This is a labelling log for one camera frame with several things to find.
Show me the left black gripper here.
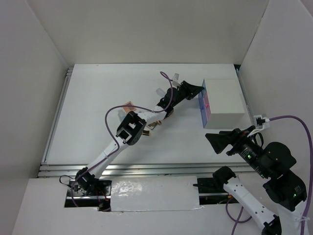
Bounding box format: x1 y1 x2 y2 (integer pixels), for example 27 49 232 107
171 81 203 107

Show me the blue drawer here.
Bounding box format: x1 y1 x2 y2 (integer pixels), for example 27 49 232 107
198 80 206 110

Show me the black gold lipstick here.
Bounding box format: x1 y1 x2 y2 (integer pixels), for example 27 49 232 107
142 130 151 136

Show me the pink drawer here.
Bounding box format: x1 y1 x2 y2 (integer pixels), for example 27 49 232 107
203 85 211 120

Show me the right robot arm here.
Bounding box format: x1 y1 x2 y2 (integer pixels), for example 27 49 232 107
205 126 309 235

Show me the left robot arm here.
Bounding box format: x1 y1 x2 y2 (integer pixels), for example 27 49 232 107
75 81 204 195

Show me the white drawer cabinet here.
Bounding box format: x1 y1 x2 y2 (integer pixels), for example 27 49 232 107
204 79 246 129

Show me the clear bottle black cap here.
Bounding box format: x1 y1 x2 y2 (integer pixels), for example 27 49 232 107
156 88 166 97

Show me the brown long eyeshadow palette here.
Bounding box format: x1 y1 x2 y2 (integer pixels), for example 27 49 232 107
147 121 162 130

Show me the white cover plate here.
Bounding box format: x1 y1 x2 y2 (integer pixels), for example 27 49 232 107
111 176 201 212

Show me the peach four-pan palette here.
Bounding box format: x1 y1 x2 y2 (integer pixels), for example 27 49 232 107
122 101 136 113

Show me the clear bottle blue label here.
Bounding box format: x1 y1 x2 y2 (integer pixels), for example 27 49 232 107
118 109 126 122

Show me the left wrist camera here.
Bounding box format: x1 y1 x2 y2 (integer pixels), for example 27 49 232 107
172 73 180 87

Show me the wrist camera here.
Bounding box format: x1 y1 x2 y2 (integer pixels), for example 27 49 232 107
248 115 270 137
172 73 180 87

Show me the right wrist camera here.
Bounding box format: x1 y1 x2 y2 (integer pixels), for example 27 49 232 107
248 115 270 137

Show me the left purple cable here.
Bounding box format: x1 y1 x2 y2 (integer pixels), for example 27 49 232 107
70 71 175 208

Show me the aluminium rail frame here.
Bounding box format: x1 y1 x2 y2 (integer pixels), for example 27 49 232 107
38 64 251 178

